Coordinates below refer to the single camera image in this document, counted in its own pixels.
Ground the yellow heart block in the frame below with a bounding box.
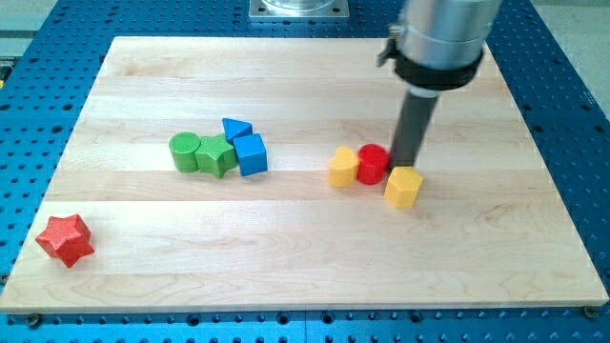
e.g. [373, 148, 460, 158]
[328, 146, 360, 188]

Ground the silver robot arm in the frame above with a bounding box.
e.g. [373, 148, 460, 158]
[376, 0, 501, 98]

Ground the green star block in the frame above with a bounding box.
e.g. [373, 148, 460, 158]
[195, 133, 237, 178]

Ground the red star block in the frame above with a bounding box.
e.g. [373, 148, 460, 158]
[35, 214, 94, 268]

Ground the blue cube block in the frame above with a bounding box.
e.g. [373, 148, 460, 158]
[234, 133, 268, 176]

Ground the red cylinder block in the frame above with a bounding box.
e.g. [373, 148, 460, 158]
[356, 144, 390, 185]

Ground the blue triangle block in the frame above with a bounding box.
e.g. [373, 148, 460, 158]
[222, 118, 253, 144]

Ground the yellow pentagon block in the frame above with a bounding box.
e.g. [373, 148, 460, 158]
[384, 167, 423, 209]

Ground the light wooden board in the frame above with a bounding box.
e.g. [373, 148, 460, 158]
[1, 37, 608, 313]

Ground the green cylinder block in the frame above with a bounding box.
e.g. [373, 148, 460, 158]
[169, 131, 201, 172]

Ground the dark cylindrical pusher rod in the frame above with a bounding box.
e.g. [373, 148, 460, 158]
[389, 91, 438, 168]

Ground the blue perforated metal table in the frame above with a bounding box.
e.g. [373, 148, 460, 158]
[1, 1, 609, 342]

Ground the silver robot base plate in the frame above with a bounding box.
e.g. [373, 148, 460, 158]
[249, 0, 350, 19]

